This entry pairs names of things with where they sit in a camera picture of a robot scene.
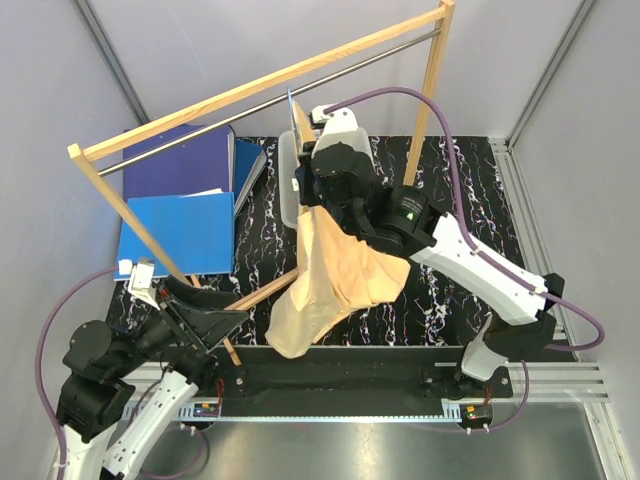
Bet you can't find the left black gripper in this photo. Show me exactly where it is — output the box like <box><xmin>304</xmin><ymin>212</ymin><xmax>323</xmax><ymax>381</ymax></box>
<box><xmin>111</xmin><ymin>273</ymin><xmax>250</xmax><ymax>376</ymax></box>

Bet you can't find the light blue wire hanger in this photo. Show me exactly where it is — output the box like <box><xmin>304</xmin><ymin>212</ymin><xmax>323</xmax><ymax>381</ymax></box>
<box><xmin>287</xmin><ymin>88</ymin><xmax>302</xmax><ymax>151</ymax></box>

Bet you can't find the beige t shirt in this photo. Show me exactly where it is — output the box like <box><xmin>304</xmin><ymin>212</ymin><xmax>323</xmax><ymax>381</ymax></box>
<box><xmin>264</xmin><ymin>99</ymin><xmax>412</xmax><ymax>360</ymax></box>

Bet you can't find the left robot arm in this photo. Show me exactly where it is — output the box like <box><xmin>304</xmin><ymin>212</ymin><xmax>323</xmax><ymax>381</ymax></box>
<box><xmin>55</xmin><ymin>276</ymin><xmax>249</xmax><ymax>479</ymax></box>

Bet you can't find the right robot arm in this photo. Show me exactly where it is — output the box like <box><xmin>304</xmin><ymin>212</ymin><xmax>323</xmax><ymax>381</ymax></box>
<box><xmin>295</xmin><ymin>142</ymin><xmax>564</xmax><ymax>399</ymax></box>

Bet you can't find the white plastic basket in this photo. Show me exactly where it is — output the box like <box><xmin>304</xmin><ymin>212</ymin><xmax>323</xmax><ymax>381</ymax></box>
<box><xmin>277</xmin><ymin>127</ymin><xmax>374</xmax><ymax>230</ymax></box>

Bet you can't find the blue upright binder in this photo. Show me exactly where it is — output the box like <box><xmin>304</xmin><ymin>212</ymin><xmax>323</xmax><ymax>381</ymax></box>
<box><xmin>233</xmin><ymin>139</ymin><xmax>267</xmax><ymax>216</ymax></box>

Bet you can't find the blue folder with papers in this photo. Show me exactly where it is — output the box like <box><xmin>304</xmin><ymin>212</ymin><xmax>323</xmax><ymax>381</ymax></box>
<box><xmin>128</xmin><ymin>190</ymin><xmax>235</xmax><ymax>276</ymax></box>

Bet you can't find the black marbled table mat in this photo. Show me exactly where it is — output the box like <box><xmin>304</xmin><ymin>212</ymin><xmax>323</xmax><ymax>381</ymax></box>
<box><xmin>100</xmin><ymin>134</ymin><xmax>581</xmax><ymax>349</ymax></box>

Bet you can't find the wooden clothes rack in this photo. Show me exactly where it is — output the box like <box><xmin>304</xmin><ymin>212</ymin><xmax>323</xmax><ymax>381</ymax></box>
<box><xmin>67</xmin><ymin>0</ymin><xmax>456</xmax><ymax>368</ymax></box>

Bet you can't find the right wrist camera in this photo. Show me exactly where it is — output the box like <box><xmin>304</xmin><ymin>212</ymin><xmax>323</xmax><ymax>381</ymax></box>
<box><xmin>310</xmin><ymin>105</ymin><xmax>367</xmax><ymax>156</ymax></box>

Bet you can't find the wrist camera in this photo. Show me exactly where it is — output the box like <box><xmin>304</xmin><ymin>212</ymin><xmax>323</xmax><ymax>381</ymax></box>
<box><xmin>118</xmin><ymin>258</ymin><xmax>160</xmax><ymax>310</ymax></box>
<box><xmin>310</xmin><ymin>105</ymin><xmax>367</xmax><ymax>156</ymax></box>

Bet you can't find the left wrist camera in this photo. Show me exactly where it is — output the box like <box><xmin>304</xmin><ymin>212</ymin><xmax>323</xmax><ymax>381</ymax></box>
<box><xmin>118</xmin><ymin>258</ymin><xmax>160</xmax><ymax>310</ymax></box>

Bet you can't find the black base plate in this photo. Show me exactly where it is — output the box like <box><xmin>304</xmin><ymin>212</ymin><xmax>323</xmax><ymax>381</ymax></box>
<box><xmin>201</xmin><ymin>346</ymin><xmax>513</xmax><ymax>400</ymax></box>

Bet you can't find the purple ring binder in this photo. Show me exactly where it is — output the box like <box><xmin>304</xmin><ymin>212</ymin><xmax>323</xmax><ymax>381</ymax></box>
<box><xmin>123</xmin><ymin>126</ymin><xmax>235</xmax><ymax>200</ymax></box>

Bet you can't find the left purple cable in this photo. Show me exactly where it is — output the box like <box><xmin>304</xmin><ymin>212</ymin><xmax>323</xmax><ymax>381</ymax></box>
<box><xmin>33</xmin><ymin>264</ymin><xmax>134</xmax><ymax>480</ymax></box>

